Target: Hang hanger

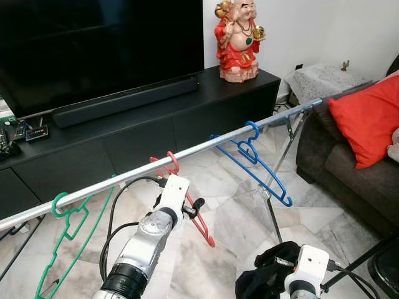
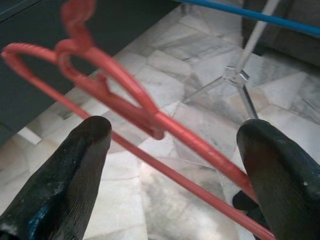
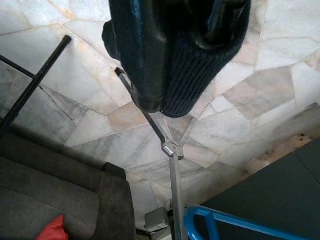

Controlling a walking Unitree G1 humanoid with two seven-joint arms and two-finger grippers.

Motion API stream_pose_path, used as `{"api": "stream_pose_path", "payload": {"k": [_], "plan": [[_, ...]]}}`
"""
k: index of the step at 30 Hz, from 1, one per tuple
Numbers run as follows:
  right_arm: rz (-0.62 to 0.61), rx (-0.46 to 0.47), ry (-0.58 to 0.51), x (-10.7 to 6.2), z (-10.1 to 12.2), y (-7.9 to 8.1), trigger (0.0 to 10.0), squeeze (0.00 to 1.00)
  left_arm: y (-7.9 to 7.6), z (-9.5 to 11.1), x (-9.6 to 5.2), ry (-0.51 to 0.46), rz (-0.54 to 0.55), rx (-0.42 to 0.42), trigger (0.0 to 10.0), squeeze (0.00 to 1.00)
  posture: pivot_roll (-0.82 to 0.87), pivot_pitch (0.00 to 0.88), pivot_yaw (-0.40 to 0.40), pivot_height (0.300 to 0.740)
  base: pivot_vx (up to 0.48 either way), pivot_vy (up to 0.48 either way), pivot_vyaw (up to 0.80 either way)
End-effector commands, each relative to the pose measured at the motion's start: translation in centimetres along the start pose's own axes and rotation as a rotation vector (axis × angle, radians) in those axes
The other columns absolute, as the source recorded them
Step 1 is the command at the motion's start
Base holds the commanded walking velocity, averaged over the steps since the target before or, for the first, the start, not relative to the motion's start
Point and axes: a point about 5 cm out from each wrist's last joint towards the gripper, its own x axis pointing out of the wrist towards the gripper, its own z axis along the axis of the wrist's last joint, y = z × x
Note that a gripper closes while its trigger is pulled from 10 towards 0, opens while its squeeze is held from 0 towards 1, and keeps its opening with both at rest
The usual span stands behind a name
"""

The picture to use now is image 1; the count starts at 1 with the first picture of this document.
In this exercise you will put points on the red plastic hanger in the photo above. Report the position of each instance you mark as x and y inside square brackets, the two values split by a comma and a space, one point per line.
[206, 232]

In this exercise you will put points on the navy shirt white print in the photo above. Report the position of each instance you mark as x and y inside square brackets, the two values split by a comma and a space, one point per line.
[262, 280]

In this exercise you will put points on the green plastic hanger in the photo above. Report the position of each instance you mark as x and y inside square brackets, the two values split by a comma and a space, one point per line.
[55, 204]

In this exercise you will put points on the blue plastic hanger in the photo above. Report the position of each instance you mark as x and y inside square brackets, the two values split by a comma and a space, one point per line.
[249, 151]

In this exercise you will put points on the black TV cabinet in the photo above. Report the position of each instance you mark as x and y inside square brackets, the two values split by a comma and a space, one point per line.
[187, 118]

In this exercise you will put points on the black folding chair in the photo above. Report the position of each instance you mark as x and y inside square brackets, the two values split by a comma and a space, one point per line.
[386, 268]

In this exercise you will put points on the dark sofa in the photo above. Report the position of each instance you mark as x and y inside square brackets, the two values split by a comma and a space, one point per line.
[349, 180]

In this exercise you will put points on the black soundbar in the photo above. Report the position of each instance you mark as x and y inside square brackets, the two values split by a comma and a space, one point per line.
[124, 99]

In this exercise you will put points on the red laughing Buddha statue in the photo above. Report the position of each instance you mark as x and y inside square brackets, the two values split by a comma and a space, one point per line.
[240, 50]

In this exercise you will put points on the red cushion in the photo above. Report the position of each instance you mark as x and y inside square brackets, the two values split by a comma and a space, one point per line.
[368, 118]

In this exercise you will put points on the black electronic gadgets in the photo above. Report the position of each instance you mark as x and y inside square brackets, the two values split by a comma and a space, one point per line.
[37, 132]

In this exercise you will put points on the lace covered side table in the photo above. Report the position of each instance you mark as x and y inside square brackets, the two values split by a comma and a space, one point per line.
[324, 78]

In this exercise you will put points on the black television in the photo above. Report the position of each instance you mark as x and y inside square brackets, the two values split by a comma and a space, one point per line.
[93, 43]

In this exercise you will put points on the small brass figurine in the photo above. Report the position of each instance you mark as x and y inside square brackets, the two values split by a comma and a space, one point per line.
[345, 66]

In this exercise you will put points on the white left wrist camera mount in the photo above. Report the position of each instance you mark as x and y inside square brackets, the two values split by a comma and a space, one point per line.
[174, 193]

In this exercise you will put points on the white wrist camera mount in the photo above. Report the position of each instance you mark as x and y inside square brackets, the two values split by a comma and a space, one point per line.
[174, 193]
[308, 265]

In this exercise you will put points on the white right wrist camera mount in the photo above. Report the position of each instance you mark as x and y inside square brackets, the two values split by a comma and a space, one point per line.
[308, 265]

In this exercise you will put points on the black wall plug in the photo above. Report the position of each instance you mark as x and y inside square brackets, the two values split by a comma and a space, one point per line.
[298, 66]

